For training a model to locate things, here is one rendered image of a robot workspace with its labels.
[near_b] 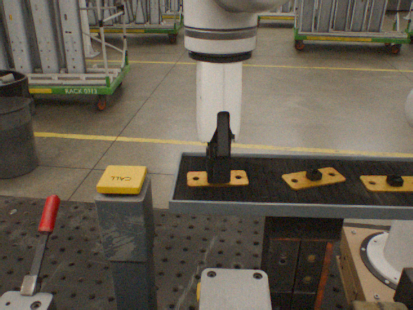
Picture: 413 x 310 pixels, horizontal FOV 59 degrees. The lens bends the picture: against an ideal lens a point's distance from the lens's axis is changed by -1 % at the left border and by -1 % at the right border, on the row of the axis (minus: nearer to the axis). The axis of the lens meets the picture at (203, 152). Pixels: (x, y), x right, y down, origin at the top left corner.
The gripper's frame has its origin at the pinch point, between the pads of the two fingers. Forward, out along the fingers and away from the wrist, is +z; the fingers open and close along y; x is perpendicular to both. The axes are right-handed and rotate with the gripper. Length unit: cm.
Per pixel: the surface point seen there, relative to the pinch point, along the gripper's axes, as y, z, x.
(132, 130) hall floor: -280, 118, -53
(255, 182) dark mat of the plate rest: 1.0, 2.5, 5.2
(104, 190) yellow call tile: 0.8, 3.0, -15.7
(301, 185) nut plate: 2.6, 2.2, 11.1
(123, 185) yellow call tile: 0.7, 2.4, -13.1
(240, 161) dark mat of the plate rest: -5.2, 2.5, 4.0
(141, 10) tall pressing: -732, 61, -82
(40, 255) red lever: 5.9, 9.8, -24.2
